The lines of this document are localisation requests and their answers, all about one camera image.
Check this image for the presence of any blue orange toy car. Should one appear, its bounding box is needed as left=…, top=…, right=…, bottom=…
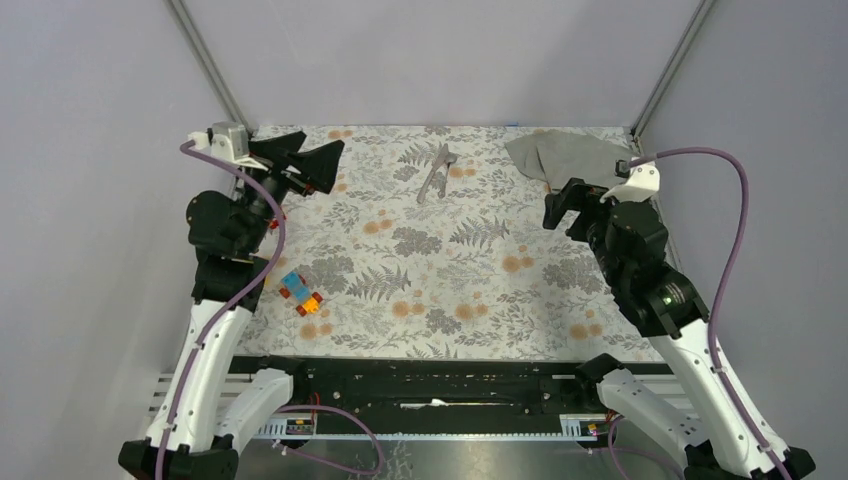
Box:
left=278, top=271, right=323, bottom=316

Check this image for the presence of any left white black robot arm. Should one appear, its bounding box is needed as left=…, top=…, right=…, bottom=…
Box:
left=118, top=126, right=345, bottom=479

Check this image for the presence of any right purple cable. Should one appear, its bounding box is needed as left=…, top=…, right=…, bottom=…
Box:
left=625, top=146, right=795, bottom=480

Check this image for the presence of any grey cloth napkin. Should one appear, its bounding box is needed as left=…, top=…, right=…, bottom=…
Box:
left=505, top=131, right=637, bottom=192

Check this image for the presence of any left aluminium frame post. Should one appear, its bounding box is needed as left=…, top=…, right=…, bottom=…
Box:
left=164, top=0, right=254, bottom=131

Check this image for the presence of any purple cable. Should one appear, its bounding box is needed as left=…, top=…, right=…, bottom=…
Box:
left=153, top=139, right=288, bottom=480
left=625, top=146, right=795, bottom=480

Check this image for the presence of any right aluminium frame post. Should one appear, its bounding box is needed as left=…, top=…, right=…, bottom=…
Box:
left=630, top=0, right=716, bottom=143

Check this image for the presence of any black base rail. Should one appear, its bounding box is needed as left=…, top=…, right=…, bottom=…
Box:
left=225, top=355, right=674, bottom=439

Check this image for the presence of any aluminium frame post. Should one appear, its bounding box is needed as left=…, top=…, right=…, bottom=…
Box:
left=164, top=0, right=254, bottom=131
left=630, top=0, right=716, bottom=143

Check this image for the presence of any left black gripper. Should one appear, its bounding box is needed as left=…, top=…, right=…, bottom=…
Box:
left=237, top=130, right=345, bottom=251

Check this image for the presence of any floral patterned tablecloth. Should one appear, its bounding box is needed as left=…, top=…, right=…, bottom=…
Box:
left=237, top=126, right=658, bottom=362

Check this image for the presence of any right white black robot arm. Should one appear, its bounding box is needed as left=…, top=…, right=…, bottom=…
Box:
left=543, top=178, right=815, bottom=479

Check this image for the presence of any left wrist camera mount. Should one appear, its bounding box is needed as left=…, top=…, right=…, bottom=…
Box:
left=187, top=122, right=268, bottom=170

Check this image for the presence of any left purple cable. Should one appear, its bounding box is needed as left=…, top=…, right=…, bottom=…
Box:
left=153, top=139, right=288, bottom=480

